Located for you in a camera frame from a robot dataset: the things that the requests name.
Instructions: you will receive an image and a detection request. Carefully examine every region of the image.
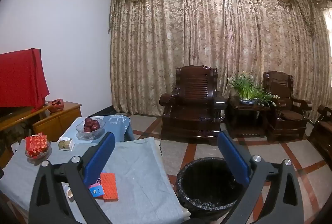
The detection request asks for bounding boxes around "blue card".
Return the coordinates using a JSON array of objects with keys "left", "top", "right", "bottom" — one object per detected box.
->
[{"left": 88, "top": 184, "right": 105, "bottom": 198}]

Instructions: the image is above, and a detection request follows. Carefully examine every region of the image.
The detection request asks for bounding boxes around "red patterned box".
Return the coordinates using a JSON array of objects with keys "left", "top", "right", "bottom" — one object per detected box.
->
[{"left": 25, "top": 134, "right": 50, "bottom": 157}]

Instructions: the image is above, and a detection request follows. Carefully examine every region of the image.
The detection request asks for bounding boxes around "bunch of red apples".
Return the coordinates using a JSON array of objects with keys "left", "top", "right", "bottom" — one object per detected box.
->
[{"left": 83, "top": 118, "right": 100, "bottom": 133}]

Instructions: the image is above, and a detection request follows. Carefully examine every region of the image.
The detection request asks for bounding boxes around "wide dark wooden armchair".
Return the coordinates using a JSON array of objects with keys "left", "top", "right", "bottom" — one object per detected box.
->
[{"left": 159, "top": 65, "right": 226, "bottom": 143}]

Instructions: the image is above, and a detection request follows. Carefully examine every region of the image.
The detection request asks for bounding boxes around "green potted plant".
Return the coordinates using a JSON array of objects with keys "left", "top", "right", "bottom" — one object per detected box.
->
[{"left": 227, "top": 72, "right": 279, "bottom": 106}]

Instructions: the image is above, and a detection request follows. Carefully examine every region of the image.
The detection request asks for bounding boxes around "brown seat cushion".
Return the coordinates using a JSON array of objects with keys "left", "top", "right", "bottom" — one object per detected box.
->
[{"left": 281, "top": 110, "right": 304, "bottom": 121}]

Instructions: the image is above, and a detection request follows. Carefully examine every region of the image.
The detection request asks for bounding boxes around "dark wooden side table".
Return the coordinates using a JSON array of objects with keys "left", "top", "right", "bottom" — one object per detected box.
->
[{"left": 228, "top": 95, "right": 271, "bottom": 139}]

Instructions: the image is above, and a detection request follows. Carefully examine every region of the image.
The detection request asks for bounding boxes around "tissue box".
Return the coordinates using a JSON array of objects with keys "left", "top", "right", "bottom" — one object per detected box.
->
[{"left": 57, "top": 136, "right": 76, "bottom": 151}]

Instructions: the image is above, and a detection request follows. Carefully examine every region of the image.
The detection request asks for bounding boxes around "light wooden cabinet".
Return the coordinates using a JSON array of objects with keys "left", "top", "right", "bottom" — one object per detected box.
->
[{"left": 0, "top": 102, "right": 82, "bottom": 159}]

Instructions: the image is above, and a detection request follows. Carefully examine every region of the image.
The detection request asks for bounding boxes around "red bag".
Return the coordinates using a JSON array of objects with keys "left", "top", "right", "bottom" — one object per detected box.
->
[{"left": 45, "top": 98, "right": 65, "bottom": 113}]

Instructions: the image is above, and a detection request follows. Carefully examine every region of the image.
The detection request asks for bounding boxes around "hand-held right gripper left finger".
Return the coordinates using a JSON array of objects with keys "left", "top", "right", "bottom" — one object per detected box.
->
[{"left": 29, "top": 132, "right": 116, "bottom": 224}]

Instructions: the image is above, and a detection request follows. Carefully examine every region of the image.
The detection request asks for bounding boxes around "black lined trash bin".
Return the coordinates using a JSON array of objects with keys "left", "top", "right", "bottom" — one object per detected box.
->
[{"left": 176, "top": 158, "right": 245, "bottom": 219}]

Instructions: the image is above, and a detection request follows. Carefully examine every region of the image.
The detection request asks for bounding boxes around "white paper cup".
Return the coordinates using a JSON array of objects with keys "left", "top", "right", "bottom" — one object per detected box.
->
[{"left": 63, "top": 184, "right": 76, "bottom": 200}]

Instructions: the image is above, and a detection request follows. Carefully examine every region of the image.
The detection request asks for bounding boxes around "red cloth cover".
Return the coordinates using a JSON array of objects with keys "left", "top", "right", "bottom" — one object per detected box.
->
[{"left": 0, "top": 48, "right": 50, "bottom": 113}]

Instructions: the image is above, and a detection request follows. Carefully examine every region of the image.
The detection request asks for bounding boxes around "white scalloped table cover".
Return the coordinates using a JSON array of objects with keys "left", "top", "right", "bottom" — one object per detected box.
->
[{"left": 154, "top": 139, "right": 163, "bottom": 158}]

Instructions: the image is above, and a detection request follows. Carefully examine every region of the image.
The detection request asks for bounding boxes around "blue plastic bag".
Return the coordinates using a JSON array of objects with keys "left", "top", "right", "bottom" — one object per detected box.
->
[{"left": 63, "top": 114, "right": 135, "bottom": 143}]

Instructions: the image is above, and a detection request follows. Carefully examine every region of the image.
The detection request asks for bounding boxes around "narrow dark wooden armchair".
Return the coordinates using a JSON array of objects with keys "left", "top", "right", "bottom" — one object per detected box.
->
[{"left": 262, "top": 71, "right": 313, "bottom": 143}]

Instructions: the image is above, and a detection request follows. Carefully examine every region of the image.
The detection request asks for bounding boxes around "orange foam net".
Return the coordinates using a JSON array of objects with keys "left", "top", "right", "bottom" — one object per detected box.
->
[{"left": 100, "top": 173, "right": 119, "bottom": 201}]

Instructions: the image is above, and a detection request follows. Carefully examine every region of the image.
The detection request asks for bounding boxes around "dark wooden chair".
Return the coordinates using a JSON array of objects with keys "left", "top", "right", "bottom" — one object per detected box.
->
[{"left": 307, "top": 105, "right": 332, "bottom": 159}]

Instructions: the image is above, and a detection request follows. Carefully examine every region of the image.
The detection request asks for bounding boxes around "beige patterned curtain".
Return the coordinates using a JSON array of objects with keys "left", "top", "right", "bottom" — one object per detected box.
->
[{"left": 107, "top": 0, "right": 332, "bottom": 123}]

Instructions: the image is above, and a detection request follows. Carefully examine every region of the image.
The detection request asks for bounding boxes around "small glass dish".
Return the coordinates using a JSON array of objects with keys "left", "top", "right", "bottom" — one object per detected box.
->
[{"left": 24, "top": 140, "right": 51, "bottom": 160}]

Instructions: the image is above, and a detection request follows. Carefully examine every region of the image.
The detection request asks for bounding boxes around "grey tablecloth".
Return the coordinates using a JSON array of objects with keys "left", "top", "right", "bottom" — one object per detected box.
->
[{"left": 0, "top": 137, "right": 191, "bottom": 224}]

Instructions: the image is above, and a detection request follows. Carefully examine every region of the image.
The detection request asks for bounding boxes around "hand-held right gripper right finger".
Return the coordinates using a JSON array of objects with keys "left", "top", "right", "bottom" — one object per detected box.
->
[{"left": 217, "top": 131, "right": 304, "bottom": 224}]

